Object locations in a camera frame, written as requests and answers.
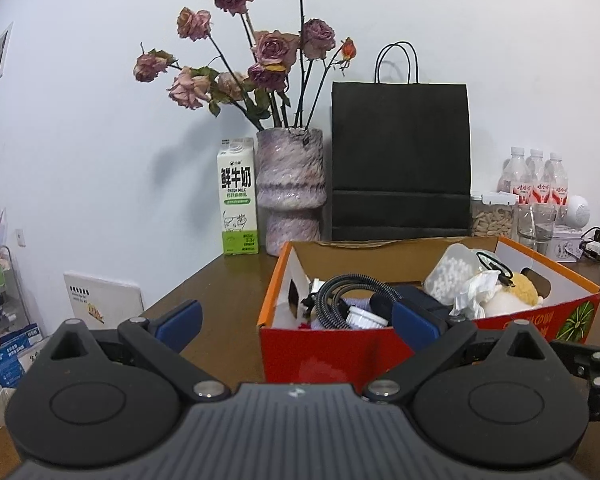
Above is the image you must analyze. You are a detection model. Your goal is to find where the red cardboard box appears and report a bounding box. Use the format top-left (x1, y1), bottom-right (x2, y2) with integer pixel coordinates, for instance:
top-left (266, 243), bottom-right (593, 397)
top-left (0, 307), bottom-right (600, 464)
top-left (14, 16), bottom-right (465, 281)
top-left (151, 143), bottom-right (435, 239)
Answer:
top-left (256, 236), bottom-right (600, 387)

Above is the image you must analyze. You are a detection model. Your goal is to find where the pale tin box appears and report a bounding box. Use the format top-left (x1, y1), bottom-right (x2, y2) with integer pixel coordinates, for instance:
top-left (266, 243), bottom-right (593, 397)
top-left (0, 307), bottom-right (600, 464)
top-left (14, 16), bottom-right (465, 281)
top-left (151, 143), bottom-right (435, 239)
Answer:
top-left (550, 225), bottom-right (586, 263)

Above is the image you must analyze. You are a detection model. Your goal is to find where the purple marbled vase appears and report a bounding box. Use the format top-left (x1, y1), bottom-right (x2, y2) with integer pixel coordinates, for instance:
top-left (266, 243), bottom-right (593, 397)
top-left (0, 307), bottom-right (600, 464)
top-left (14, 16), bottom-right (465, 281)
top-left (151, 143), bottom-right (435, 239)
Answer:
top-left (256, 127), bottom-right (326, 257)

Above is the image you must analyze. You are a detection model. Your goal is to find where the white bottle cap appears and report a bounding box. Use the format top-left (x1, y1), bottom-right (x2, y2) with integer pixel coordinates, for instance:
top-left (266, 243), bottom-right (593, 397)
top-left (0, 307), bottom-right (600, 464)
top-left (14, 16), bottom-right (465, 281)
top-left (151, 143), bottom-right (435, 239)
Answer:
top-left (345, 308), bottom-right (388, 330)

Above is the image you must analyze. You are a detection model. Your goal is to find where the white board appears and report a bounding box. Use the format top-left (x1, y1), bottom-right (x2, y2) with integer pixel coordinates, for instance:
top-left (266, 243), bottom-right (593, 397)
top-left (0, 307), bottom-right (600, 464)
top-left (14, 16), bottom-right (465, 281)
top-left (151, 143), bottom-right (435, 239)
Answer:
top-left (62, 271), bottom-right (146, 330)

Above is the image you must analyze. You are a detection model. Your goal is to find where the yellow white plush hamster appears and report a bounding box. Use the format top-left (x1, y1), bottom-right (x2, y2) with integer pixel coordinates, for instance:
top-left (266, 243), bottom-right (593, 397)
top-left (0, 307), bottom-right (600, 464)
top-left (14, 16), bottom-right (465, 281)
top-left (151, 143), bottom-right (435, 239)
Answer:
top-left (482, 270), bottom-right (546, 319)

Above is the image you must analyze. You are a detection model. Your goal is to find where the clear container of nuts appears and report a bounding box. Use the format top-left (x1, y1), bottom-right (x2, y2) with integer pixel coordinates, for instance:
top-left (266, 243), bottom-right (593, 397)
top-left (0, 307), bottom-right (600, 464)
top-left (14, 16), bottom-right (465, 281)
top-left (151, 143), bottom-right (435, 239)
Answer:
top-left (470, 191), bottom-right (519, 238)

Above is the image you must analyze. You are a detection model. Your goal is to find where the black paper bag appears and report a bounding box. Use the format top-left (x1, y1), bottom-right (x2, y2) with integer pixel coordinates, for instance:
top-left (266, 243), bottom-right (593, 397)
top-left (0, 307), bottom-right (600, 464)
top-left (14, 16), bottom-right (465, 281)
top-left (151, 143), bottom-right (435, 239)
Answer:
top-left (331, 41), bottom-right (472, 242)

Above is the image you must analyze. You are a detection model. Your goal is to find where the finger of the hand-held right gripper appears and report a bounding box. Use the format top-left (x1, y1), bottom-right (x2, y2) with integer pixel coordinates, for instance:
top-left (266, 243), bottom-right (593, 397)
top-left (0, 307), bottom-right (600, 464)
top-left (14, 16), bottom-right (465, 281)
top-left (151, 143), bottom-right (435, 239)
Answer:
top-left (549, 339), bottom-right (600, 391)

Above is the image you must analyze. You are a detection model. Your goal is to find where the white tissue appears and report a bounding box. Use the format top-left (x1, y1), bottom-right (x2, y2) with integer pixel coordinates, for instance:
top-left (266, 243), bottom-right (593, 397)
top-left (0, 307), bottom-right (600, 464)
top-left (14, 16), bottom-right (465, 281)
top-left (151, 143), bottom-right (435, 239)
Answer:
top-left (450, 270), bottom-right (503, 320)

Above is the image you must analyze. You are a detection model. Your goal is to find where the clear drinking glass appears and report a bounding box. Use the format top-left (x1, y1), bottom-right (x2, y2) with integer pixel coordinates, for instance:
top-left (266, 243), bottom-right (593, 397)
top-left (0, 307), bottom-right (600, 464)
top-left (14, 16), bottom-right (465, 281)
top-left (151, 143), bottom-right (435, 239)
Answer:
top-left (516, 202), bottom-right (557, 256)

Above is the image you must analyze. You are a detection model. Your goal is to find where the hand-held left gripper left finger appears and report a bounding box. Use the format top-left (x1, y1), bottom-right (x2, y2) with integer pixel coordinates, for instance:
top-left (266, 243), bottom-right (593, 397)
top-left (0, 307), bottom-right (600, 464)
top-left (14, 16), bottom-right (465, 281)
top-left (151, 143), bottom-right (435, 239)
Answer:
top-left (32, 299), bottom-right (232, 404)

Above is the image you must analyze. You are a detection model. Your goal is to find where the blue carton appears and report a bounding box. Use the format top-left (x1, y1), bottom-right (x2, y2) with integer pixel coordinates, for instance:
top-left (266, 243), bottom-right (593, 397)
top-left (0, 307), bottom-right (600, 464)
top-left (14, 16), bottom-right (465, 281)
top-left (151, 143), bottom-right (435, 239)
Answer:
top-left (0, 322), bottom-right (43, 389)

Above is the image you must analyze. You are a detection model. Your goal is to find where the brown wooden desktop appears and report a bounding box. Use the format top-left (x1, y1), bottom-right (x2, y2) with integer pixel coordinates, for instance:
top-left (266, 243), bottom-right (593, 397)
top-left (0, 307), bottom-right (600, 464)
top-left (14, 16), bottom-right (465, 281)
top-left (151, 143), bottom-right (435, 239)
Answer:
top-left (0, 239), bottom-right (600, 480)

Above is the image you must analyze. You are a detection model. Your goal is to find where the white round speaker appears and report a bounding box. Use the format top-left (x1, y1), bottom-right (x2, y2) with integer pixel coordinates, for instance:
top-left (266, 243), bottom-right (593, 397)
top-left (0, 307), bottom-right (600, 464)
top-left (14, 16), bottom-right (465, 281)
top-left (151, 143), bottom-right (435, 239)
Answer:
top-left (565, 195), bottom-right (591, 228)

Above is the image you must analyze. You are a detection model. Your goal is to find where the clear container of white beads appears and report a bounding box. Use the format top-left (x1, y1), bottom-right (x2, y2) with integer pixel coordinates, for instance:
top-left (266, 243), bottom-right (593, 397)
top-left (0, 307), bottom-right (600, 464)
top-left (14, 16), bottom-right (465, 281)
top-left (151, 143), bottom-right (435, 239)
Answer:
top-left (423, 243), bottom-right (483, 306)

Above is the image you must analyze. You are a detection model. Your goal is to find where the black braided cable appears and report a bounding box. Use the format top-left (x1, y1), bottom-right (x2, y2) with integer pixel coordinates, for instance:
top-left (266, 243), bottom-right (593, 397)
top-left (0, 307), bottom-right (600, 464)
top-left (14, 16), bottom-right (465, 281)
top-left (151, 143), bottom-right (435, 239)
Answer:
top-left (302, 274), bottom-right (396, 331)

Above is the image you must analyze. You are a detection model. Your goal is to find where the bouquet of dried roses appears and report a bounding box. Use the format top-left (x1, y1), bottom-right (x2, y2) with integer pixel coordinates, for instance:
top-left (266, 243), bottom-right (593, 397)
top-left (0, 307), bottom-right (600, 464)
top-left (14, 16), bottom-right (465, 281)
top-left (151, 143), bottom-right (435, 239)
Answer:
top-left (132, 0), bottom-right (357, 132)

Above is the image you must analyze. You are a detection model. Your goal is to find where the white green milk carton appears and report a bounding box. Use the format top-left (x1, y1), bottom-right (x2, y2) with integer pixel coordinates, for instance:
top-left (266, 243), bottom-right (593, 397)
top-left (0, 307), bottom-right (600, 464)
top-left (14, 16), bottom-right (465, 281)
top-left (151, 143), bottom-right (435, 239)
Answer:
top-left (216, 137), bottom-right (260, 256)

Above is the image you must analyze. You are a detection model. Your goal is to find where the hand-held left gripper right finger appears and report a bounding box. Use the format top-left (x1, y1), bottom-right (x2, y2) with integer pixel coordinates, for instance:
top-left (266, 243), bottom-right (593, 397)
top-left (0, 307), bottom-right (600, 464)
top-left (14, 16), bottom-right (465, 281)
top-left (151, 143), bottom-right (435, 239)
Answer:
top-left (364, 299), bottom-right (566, 404)

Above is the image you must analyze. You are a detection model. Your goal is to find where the black glasses case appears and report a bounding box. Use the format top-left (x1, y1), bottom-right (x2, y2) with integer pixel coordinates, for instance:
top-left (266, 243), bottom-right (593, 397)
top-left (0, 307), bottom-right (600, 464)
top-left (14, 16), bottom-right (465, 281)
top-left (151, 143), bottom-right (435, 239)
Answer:
top-left (370, 284), bottom-right (453, 328)

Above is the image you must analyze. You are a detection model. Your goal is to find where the red label water bottle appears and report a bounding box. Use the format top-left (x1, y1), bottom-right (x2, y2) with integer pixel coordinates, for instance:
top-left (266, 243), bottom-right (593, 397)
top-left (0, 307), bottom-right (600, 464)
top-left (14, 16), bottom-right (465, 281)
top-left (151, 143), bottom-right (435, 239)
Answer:
top-left (497, 146), bottom-right (529, 206)
top-left (542, 152), bottom-right (570, 207)
top-left (525, 149), bottom-right (547, 205)

